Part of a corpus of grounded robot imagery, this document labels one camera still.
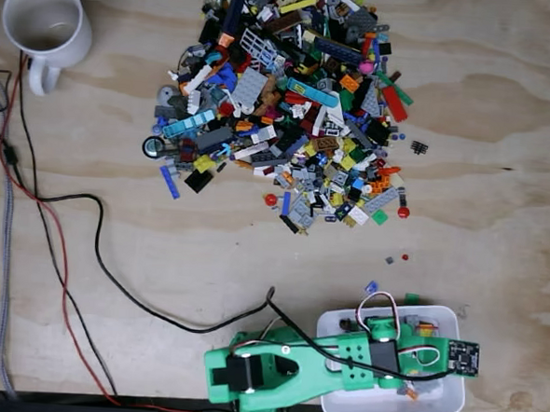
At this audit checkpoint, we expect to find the thin black cable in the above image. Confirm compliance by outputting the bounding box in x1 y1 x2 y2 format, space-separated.
0 52 139 397

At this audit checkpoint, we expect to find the white Lego lattice fence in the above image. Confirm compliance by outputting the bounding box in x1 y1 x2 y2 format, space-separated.
239 26 278 65

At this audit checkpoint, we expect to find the white plastic bin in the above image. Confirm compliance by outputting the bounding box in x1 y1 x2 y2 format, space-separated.
311 297 473 412

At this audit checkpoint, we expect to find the yellow long Lego plate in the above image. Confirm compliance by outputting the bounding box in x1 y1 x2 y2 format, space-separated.
280 0 319 17

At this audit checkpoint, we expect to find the red cable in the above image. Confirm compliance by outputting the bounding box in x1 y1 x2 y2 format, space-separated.
0 51 257 412

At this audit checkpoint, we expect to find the grey Lego wedge plate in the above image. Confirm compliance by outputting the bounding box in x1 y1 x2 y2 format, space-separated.
359 84 386 119

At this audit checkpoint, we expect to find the white ceramic mug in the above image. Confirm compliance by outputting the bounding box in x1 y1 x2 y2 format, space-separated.
0 0 96 101

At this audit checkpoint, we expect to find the dark blue long Lego beam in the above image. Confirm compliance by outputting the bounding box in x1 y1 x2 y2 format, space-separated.
221 0 246 37

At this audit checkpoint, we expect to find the orange Lego brick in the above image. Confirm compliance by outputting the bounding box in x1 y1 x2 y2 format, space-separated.
338 74 363 93

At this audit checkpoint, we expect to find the cyan long Lego piece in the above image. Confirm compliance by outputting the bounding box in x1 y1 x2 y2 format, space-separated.
284 76 340 107

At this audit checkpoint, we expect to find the thick black cable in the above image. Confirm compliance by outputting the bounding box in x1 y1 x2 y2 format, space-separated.
0 128 466 384

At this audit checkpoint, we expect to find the white long Lego brick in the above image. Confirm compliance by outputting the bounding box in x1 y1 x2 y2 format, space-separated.
186 64 214 96

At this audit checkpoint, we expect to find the pale pink long Lego plate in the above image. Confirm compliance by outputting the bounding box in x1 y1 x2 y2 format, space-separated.
232 140 270 163

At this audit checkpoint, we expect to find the yellow Lego brick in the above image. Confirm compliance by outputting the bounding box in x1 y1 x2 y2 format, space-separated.
191 153 217 174

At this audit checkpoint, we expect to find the white Lego plate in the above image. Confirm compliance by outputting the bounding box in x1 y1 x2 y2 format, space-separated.
347 204 370 227

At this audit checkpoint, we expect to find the large grey Lego piece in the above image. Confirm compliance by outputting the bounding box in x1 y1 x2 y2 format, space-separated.
346 7 379 34

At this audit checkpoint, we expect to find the dark blue long Lego brick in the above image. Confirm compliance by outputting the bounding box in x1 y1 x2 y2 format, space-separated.
311 34 364 66

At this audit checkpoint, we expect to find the black camera circuit board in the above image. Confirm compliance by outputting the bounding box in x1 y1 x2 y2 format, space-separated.
446 339 482 379

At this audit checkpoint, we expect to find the grey square Lego plate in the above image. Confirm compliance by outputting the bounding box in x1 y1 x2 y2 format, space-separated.
230 66 270 104

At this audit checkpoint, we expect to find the light blue long Lego piece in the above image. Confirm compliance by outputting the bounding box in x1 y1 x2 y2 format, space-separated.
160 105 217 142

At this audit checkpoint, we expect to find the grey braided cable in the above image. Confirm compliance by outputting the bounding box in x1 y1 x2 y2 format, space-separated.
0 70 37 399

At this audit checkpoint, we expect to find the grey long Lego plate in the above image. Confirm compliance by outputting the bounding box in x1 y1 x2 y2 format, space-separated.
362 184 399 217

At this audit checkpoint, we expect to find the black narrow Lego plate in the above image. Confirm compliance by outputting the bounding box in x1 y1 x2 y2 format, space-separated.
277 213 301 236

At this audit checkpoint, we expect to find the black Lego wheel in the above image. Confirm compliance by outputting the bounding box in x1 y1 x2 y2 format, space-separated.
142 134 166 159

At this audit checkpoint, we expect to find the red long Lego plate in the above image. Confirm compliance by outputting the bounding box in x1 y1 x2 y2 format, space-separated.
379 84 411 125

